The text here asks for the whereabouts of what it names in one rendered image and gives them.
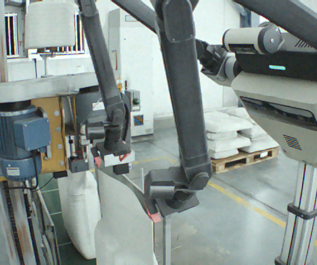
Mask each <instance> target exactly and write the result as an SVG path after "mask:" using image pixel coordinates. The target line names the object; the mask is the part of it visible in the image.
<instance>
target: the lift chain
mask: <svg viewBox="0 0 317 265"><path fill-rule="evenodd" d="M3 184H4V188H5V187H8V186H9V185H8V180H6V182H5V181H3ZM5 184H6V185H5ZM5 192H6V190H5ZM7 194H9V190H7V192H6V195H7ZM6 198H7V204H8V211H9V215H10V218H11V224H12V229H13V233H14V236H15V243H16V247H17V251H18V256H19V257H20V259H22V260H20V265H25V262H24V260H23V254H22V251H21V247H20V241H19V237H18V233H17V227H16V223H15V218H14V213H13V206H12V203H11V199H9V198H10V194H9V195H7V196H6ZM8 201H10V202H8ZM9 204H10V205H9ZM10 211H12V212H10ZM12 214H13V215H12ZM13 220H14V221H13ZM13 224H14V225H13ZM13 227H15V228H13ZM14 230H16V231H14ZM16 233H17V234H16ZM16 236H17V237H16ZM16 239H17V240H16ZM17 242H18V243H17ZM17 245H18V246H17ZM18 248H20V249H18ZM19 251H21V252H19Z"/></svg>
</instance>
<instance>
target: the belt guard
mask: <svg viewBox="0 0 317 265"><path fill-rule="evenodd" d="M53 77H58V78H46V79H40V78H32V79H24V80H19V81H7V82H5V83H0V102H20V101H22V100H29V99H32V98H38V97H44V96H47V95H53V94H57V93H60V92H63V91H70V90H75V89H79V88H84V87H89V86H97V85H98V81H97V77H96V74H95V72H86V73H75V75H72V74H69V75H67V74H63V75H60V76H53Z"/></svg>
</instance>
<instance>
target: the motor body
mask: <svg viewBox="0 0 317 265"><path fill-rule="evenodd" d="M35 110H36V107H35V106H34V105H30V106H29V107H25V108H21V109H10V110H3V109H0V154H1V155H0V166H1V172H2V174H3V175H4V176H5V178H6V179H8V180H12V181H17V182H22V181H26V180H31V179H34V178H35V177H36V174H35V164H34V159H33V155H32V154H31V153H30V151H25V150H24V149H23V148H20V147H18V146H17V145H16V143H15V135H14V130H13V122H14V121H18V120H21V119H27V118H30V117H35V113H34V111H35ZM35 157H36V163H37V173H38V175H39V174H40V173H41V171H42V159H41V153H40V152H39V151H37V152H36V154H35Z"/></svg>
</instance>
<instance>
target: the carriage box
mask: <svg viewBox="0 0 317 265"><path fill-rule="evenodd" d="M31 105H34V106H35V107H36V110H35V111H34V113H38V107H42V108H43V109H44V110H45V111H46V113H47V117H48V118H49V127H50V134H51V144H50V150H51V158H48V159H47V157H46V155H45V153H41V159H42V171H41V173H40V175H42V174H48V173H51V172H57V171H58V172H60V171H64V170H69V169H68V160H67V152H66V139H65V136H64V135H65V132H64V111H63V98H62V96H61V95H60V94H53V95H47V96H44V97H38V98H32V99H31ZM0 155H1V154H0ZM4 180H8V179H6V178H5V176H3V177H0V181H4Z"/></svg>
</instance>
